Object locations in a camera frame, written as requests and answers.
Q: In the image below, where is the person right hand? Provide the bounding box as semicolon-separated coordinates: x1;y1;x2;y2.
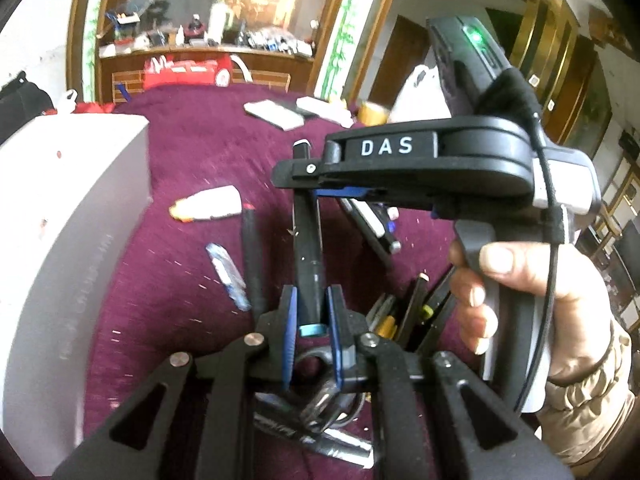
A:
449;240;612;386

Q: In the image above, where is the yellow marker pen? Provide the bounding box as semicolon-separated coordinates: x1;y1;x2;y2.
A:
366;294;398;339

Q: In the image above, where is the clear plastic bag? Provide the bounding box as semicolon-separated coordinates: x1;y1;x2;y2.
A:
387;65;451;124

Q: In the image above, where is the black yellow tipped tool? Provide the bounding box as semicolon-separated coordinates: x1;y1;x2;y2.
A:
394;266;454;356

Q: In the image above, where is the black marker grey cap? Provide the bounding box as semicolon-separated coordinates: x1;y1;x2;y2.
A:
338;198;401;259

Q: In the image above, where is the yellow tape roll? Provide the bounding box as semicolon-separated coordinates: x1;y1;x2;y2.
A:
357;101;390;127

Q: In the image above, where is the white orange glue bottle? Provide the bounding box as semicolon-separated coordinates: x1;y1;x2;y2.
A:
168;185;243;223

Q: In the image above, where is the black gel pen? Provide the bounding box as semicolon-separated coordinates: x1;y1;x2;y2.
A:
254;410;375;469

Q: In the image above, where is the white flat box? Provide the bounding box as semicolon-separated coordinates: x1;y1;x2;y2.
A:
296;96;355;128

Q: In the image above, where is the small book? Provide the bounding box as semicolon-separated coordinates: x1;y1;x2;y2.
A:
243;100;305;131

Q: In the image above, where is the grey cardboard box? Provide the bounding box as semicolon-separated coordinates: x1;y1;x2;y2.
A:
1;114;151;476

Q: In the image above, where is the red gift bag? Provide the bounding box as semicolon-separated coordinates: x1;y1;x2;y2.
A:
142;54;253;90

